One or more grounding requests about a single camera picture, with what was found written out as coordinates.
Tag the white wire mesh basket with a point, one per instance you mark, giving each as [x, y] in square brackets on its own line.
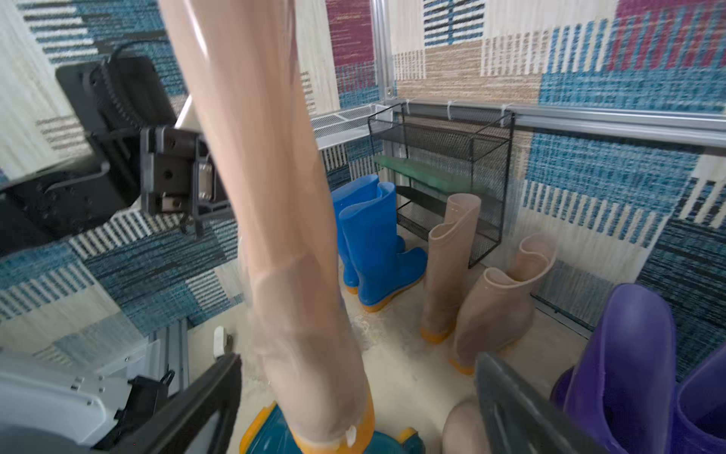
[341, 127]

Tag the black wire shelf rack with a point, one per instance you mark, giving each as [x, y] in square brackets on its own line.
[466, 141]

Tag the beige boot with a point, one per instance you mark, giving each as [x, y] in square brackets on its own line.
[464, 431]
[240, 64]
[499, 309]
[449, 249]

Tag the beige boot front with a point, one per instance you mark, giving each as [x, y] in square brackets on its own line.
[240, 64]

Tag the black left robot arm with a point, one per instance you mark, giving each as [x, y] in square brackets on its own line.
[137, 155]

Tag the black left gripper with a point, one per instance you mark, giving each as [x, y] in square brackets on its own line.
[179, 176]

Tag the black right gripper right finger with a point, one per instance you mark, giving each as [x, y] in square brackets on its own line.
[518, 419]

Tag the beige boot back right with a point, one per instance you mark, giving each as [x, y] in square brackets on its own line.
[499, 309]

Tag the beige boot lying in pile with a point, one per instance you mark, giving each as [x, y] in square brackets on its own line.
[464, 431]

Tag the blue boot from pile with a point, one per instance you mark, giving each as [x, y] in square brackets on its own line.
[383, 270]

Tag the green pad on shelf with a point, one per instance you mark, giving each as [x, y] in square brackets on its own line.
[437, 178]

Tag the small grey eraser block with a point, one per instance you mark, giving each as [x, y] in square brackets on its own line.
[222, 342]

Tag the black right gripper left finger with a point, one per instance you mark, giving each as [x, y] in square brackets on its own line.
[199, 420]

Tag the beige boot back left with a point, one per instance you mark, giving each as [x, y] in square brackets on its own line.
[449, 249]

